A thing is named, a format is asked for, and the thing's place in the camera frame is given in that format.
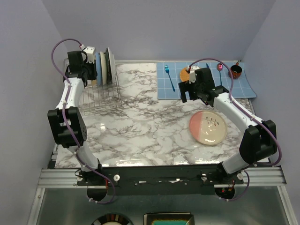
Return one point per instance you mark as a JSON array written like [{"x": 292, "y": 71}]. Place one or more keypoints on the wire dish rack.
[{"x": 90, "y": 99}]

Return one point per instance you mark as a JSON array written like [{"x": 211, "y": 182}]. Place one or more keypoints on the orange yellow plate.
[{"x": 94, "y": 82}]

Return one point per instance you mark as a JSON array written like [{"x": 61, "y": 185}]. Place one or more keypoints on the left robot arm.
[{"x": 66, "y": 122}]

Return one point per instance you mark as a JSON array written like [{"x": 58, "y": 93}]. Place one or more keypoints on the woven wicker trivet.
[{"x": 184, "y": 75}]

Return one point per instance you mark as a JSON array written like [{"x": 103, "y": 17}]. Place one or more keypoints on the iridescent spoon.
[{"x": 219, "y": 69}]

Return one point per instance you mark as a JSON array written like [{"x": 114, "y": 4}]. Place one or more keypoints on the cream white plate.
[{"x": 103, "y": 68}]

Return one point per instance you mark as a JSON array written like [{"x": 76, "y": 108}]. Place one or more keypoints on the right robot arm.
[{"x": 259, "y": 136}]

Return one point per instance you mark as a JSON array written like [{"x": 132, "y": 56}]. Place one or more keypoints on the brown ceramic cup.
[{"x": 236, "y": 71}]

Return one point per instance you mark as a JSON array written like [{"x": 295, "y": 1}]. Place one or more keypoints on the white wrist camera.
[
  {"x": 192, "y": 74},
  {"x": 89, "y": 53}
]

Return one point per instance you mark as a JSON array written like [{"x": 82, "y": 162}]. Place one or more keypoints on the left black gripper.
[{"x": 92, "y": 76}]

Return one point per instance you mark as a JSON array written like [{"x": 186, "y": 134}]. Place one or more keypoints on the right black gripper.
[{"x": 184, "y": 86}]

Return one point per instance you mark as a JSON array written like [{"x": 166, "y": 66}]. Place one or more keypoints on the light blue plate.
[{"x": 98, "y": 68}]

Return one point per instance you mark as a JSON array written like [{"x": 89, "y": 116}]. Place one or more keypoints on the aluminium extrusion rail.
[{"x": 259, "y": 177}]

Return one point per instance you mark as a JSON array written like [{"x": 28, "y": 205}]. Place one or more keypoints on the round striped object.
[{"x": 112, "y": 219}]

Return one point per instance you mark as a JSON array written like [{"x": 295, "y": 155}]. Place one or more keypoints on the black mounting base bar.
[{"x": 160, "y": 180}]

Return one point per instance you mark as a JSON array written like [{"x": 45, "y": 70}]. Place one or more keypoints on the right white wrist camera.
[{"x": 192, "y": 74}]

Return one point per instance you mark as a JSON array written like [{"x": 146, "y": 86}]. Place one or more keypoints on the grey white plate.
[{"x": 112, "y": 67}]

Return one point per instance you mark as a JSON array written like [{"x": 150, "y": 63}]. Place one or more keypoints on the pink and cream plate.
[{"x": 208, "y": 127}]

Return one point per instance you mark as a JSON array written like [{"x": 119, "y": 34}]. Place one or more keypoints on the blue metal fork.
[{"x": 168, "y": 73}]

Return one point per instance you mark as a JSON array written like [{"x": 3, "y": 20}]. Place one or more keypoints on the dark rectangular tray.
[{"x": 169, "y": 218}]

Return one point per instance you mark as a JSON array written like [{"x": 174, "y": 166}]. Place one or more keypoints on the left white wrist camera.
[{"x": 89, "y": 53}]

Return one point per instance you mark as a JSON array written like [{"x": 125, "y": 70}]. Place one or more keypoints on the blue tiled placemat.
[{"x": 241, "y": 87}]

